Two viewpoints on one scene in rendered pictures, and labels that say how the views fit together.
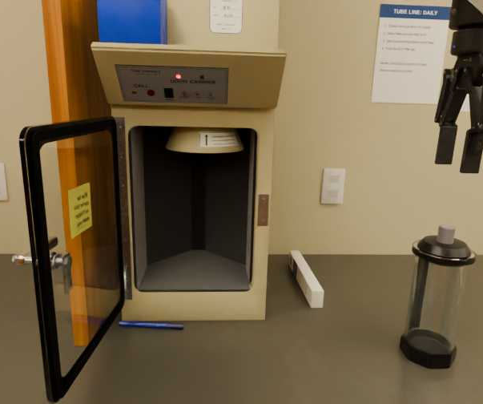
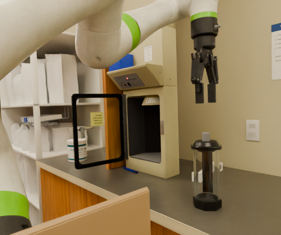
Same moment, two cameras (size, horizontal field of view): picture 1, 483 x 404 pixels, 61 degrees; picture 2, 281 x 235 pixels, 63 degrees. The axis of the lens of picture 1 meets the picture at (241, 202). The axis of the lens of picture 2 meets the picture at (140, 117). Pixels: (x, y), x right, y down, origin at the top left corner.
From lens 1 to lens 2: 0.89 m
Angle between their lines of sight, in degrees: 52
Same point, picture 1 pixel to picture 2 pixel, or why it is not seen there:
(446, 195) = not seen: outside the picture
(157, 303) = (134, 162)
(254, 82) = (146, 76)
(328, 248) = (254, 168)
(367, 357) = (178, 196)
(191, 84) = (131, 80)
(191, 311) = (143, 168)
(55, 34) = (104, 72)
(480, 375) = (215, 218)
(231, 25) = (149, 58)
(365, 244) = (279, 169)
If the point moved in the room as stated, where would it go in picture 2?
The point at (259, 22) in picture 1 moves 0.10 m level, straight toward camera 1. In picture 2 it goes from (156, 55) to (141, 53)
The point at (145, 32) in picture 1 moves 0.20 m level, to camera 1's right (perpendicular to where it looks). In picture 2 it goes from (116, 66) to (140, 60)
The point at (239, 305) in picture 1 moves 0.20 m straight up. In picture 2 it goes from (157, 169) to (156, 131)
